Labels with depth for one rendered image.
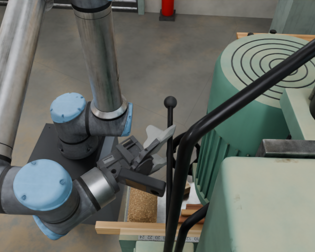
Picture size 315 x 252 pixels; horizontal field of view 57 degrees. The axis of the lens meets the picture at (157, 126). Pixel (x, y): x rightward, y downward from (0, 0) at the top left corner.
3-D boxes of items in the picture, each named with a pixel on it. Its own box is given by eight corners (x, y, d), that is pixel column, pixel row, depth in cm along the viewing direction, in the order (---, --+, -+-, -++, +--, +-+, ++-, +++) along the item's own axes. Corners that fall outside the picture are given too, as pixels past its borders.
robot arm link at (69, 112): (61, 117, 138) (52, 89, 124) (98, 118, 138) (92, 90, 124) (53, 142, 128) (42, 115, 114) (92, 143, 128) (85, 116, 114)
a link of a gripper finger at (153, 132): (157, 110, 69) (133, 139, 71) (173, 126, 67) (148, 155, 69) (163, 113, 72) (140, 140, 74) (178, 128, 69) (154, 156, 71)
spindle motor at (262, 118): (268, 154, 67) (327, 31, 44) (289, 229, 55) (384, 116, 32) (192, 152, 68) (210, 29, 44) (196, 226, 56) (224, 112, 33)
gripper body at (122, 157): (134, 132, 73) (93, 159, 69) (155, 156, 69) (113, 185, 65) (136, 148, 79) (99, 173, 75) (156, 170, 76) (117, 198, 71)
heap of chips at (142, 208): (158, 185, 91) (158, 180, 89) (156, 223, 83) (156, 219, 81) (131, 184, 91) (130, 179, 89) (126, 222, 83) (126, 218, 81)
